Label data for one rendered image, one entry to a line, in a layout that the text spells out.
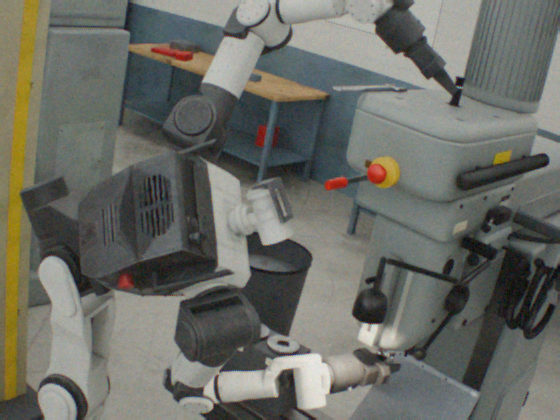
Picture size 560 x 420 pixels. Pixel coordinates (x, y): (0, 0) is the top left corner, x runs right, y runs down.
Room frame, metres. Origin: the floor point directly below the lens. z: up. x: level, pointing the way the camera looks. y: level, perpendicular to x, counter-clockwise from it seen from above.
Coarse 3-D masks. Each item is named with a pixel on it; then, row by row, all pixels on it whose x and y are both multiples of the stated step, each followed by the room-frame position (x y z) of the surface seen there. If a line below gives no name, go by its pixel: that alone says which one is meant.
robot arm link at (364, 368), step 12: (360, 348) 1.55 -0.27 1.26; (348, 360) 1.46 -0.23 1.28; (360, 360) 1.50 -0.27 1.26; (372, 360) 1.51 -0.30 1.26; (348, 372) 1.43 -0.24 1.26; (360, 372) 1.45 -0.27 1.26; (372, 372) 1.47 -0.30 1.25; (384, 372) 1.48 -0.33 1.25; (348, 384) 1.43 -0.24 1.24; (360, 384) 1.47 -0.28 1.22; (372, 384) 1.48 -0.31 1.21
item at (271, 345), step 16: (272, 336) 1.81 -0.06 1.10; (240, 352) 1.76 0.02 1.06; (256, 352) 1.74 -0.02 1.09; (272, 352) 1.73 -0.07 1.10; (288, 352) 1.73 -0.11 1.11; (304, 352) 1.76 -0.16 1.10; (224, 368) 1.78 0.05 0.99; (240, 368) 1.76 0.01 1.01; (256, 368) 1.73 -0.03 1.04; (288, 368) 1.69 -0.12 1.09; (256, 400) 1.72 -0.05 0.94; (272, 400) 1.70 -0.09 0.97; (288, 400) 1.73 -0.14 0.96
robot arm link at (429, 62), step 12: (408, 24) 1.52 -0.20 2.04; (420, 24) 1.54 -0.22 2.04; (396, 36) 1.52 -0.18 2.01; (408, 36) 1.51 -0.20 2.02; (420, 36) 1.53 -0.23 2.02; (396, 48) 1.53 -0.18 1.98; (408, 48) 1.53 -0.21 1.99; (420, 48) 1.51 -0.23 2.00; (432, 48) 1.58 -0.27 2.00; (420, 60) 1.51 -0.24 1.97; (432, 60) 1.51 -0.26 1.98; (432, 72) 1.49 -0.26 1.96
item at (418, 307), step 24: (384, 240) 1.50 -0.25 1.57; (408, 240) 1.47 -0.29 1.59; (432, 240) 1.45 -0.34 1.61; (456, 240) 1.48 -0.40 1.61; (432, 264) 1.44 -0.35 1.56; (456, 264) 1.51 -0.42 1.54; (360, 288) 1.53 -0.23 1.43; (408, 288) 1.45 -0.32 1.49; (432, 288) 1.45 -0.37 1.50; (408, 312) 1.45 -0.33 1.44; (432, 312) 1.47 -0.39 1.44; (384, 336) 1.46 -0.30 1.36; (408, 336) 1.44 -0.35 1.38
